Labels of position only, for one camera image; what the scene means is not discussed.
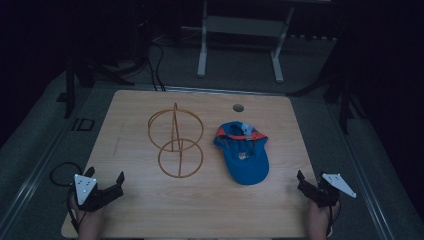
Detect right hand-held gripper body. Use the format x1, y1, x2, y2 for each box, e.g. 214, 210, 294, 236
306, 172, 357, 209

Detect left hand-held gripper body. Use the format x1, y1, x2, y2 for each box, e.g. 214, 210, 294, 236
70, 173, 125, 213

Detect blue baseball cap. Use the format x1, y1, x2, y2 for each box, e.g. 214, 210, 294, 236
213, 120, 270, 186

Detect golden wire hat stand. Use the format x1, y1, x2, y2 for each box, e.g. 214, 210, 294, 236
147, 102, 205, 179

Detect person's left hand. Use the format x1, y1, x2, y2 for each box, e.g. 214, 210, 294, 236
70, 199, 106, 240

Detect person's right hand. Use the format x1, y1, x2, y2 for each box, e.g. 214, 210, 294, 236
307, 199, 342, 240

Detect black tripod stand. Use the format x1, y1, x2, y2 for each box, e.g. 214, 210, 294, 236
55, 56, 136, 120
288, 63, 368, 136

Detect white metal stand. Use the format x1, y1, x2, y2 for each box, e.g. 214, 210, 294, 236
196, 0, 296, 84

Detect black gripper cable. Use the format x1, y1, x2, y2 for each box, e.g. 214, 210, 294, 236
325, 199, 342, 237
49, 161, 85, 235

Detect black floor cables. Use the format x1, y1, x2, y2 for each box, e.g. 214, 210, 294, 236
145, 42, 167, 92

